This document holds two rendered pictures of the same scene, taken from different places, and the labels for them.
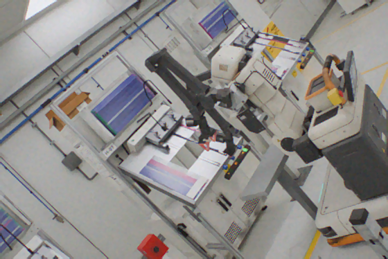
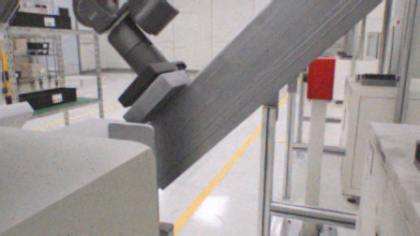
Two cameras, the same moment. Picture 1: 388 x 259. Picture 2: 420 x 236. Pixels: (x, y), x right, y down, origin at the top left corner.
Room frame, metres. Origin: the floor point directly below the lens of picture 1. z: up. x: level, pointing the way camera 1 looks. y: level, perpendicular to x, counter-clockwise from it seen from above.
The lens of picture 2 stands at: (3.06, -0.39, 0.83)
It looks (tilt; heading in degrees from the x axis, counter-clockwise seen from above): 13 degrees down; 143
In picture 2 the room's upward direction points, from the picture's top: straight up
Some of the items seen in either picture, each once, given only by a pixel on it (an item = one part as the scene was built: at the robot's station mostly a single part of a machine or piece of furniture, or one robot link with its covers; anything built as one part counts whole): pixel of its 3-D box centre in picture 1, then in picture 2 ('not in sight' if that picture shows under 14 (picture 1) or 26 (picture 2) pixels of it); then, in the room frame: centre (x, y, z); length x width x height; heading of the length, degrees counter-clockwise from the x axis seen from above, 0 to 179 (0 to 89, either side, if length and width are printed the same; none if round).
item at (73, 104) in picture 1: (79, 98); not in sight; (3.21, 0.52, 1.82); 0.68 x 0.30 x 0.20; 123
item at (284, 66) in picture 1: (269, 82); not in sight; (3.73, -0.94, 0.65); 1.01 x 0.73 x 1.29; 33
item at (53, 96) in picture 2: not in sight; (44, 98); (0.19, 0.13, 0.41); 0.57 x 0.17 x 0.11; 123
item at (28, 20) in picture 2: not in sight; (36, 22); (0.19, 0.13, 1.01); 0.57 x 0.17 x 0.11; 123
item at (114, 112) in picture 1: (122, 104); not in sight; (3.02, 0.27, 1.52); 0.51 x 0.13 x 0.27; 123
